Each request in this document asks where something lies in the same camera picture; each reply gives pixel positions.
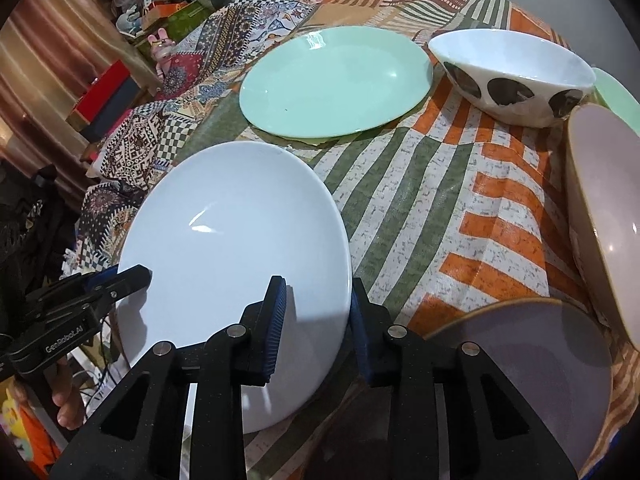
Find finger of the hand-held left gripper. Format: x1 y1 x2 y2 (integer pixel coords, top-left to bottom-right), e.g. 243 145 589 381
95 264 153 318
25 269 121 311

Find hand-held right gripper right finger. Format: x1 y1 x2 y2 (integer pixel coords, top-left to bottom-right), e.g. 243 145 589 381
350 277 593 480

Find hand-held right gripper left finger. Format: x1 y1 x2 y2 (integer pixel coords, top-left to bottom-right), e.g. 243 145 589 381
50 275 288 480

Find white plate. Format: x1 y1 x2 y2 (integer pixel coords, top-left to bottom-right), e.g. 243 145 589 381
116 141 352 434

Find mint green plate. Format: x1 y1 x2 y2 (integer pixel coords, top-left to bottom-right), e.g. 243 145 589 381
238 26 434 139

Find mint green bowl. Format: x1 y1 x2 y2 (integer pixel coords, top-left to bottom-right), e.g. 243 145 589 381
592 67 640 135

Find person's left hand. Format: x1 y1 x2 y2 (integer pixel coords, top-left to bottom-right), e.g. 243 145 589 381
51 357 90 430

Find orange yellow toy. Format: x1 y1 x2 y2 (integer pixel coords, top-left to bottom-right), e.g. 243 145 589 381
0 385 58 468

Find ornate patterned blanket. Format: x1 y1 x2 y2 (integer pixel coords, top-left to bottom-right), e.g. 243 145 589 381
65 0 328 283

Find striped orange green patchwork cloth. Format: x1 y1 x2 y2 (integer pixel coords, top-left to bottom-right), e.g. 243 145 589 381
170 0 640 480

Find dark blue box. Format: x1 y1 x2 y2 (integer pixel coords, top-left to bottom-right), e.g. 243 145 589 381
80 79 148 144

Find lilac plate brown rim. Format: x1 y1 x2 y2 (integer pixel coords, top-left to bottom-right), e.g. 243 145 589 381
425 297 614 475

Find red box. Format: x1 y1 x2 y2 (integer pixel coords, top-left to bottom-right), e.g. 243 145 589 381
69 59 133 131

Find pink bunny toy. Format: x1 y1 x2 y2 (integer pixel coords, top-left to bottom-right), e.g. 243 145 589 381
148 28 177 79

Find striped brown curtain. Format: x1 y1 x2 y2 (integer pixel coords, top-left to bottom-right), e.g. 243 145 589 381
0 0 137 198

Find green box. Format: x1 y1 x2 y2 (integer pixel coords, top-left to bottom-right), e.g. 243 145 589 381
134 0 217 63

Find pink bowl with brown rim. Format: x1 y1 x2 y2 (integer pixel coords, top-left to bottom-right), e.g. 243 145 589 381
565 102 640 352

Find white bowl with dark spots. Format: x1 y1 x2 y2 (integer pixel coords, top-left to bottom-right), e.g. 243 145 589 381
428 29 598 127

